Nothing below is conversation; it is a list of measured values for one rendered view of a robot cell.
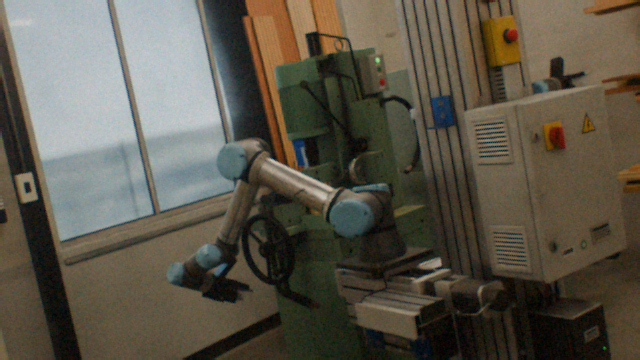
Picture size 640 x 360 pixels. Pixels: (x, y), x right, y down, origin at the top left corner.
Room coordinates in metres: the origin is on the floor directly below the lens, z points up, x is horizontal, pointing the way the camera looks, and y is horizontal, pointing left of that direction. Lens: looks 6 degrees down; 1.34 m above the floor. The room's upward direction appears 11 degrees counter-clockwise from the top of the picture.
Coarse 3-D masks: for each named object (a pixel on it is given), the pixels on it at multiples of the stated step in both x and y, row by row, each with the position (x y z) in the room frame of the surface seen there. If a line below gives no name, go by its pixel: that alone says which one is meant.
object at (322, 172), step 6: (330, 162) 3.12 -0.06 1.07; (312, 168) 3.02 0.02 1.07; (318, 168) 3.04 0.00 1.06; (324, 168) 3.06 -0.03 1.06; (330, 168) 3.09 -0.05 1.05; (306, 174) 3.04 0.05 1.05; (312, 174) 3.02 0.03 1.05; (318, 174) 3.03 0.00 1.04; (324, 174) 3.06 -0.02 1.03; (330, 174) 3.08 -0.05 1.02; (336, 174) 3.11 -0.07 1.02; (318, 180) 3.03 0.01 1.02; (324, 180) 3.05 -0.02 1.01
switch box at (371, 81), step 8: (368, 56) 3.14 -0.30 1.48; (376, 56) 3.18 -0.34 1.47; (360, 64) 3.18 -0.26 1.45; (368, 64) 3.15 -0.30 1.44; (384, 64) 3.21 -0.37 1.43; (368, 72) 3.15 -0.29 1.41; (376, 72) 3.16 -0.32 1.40; (384, 72) 3.20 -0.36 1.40; (368, 80) 3.16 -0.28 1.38; (376, 80) 3.15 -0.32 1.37; (384, 80) 3.19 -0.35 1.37; (368, 88) 3.16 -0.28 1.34; (376, 88) 3.15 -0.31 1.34
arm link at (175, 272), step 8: (176, 264) 2.45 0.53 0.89; (168, 272) 2.47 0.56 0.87; (176, 272) 2.44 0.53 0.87; (184, 272) 2.44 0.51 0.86; (168, 280) 2.45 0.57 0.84; (176, 280) 2.43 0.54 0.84; (184, 280) 2.45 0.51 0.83; (192, 280) 2.45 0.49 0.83; (200, 280) 2.49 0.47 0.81; (192, 288) 2.49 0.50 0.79
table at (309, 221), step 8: (248, 216) 3.21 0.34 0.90; (304, 216) 2.92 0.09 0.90; (312, 216) 2.88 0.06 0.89; (320, 216) 2.85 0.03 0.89; (256, 224) 3.13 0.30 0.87; (296, 224) 2.91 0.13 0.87; (304, 224) 2.91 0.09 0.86; (312, 224) 2.89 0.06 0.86; (320, 224) 2.86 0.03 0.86; (328, 224) 2.83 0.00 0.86; (264, 232) 2.96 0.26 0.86; (272, 232) 2.92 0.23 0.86; (288, 232) 2.85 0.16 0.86; (296, 232) 2.88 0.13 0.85
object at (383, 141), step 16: (368, 48) 3.24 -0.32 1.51; (352, 64) 3.15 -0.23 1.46; (352, 96) 3.13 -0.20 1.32; (368, 96) 3.20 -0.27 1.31; (384, 112) 3.26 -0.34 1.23; (352, 128) 3.14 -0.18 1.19; (384, 128) 3.25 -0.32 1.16; (368, 144) 3.16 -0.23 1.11; (384, 144) 3.23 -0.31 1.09; (400, 192) 3.27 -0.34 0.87
